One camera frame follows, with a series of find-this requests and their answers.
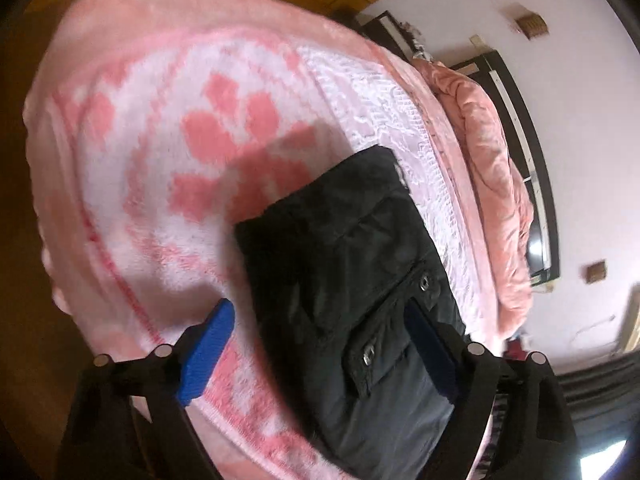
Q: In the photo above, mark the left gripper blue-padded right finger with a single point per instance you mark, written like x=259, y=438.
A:
x=537, y=439

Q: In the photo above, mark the dark curtain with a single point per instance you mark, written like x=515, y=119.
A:
x=603, y=401

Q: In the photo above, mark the black pants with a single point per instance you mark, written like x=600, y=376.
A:
x=332, y=268

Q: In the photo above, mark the dark wooden headboard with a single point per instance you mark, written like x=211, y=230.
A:
x=489, y=71

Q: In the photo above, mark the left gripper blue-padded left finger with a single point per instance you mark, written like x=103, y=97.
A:
x=128, y=419

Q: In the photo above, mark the pink patterned bed blanket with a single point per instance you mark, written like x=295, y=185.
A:
x=153, y=126

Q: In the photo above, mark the brown wall switch plate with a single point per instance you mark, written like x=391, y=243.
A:
x=532, y=25

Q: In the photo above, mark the pink crumpled duvet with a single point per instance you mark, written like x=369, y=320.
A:
x=506, y=211

